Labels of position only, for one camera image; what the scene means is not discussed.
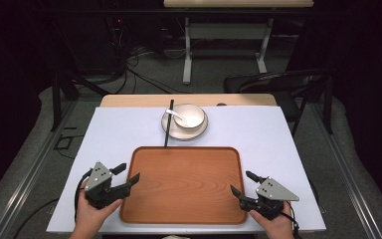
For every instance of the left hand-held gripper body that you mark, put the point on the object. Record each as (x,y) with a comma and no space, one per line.
(98,177)

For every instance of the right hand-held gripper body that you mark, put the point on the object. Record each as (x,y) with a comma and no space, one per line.
(273,192)

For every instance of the brown wooden tray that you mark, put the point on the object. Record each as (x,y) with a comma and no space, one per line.
(184,186)

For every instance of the black chopsticks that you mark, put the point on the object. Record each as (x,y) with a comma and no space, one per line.
(169,126)

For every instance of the white ceramic plate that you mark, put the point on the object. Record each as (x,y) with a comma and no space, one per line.
(182,133)

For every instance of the white ceramic spoon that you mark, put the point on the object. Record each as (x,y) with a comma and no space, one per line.
(174,114)

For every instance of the white ceramic bowl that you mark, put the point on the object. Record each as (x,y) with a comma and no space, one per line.
(194,114)

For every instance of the person's right hand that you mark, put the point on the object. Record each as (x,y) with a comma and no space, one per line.
(278,227)

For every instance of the person's left hand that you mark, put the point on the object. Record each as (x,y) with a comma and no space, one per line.
(88,219)

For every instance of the white table mat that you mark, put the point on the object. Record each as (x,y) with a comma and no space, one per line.
(265,142)

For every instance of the black metal stand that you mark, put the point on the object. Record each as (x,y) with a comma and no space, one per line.
(57,99)

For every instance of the black folding chair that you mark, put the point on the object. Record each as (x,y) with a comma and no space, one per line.
(278,83)

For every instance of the white-legged desk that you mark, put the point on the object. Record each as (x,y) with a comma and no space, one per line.
(227,31)

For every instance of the grey metal floor rail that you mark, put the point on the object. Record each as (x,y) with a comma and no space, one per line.
(348,172)
(30,172)

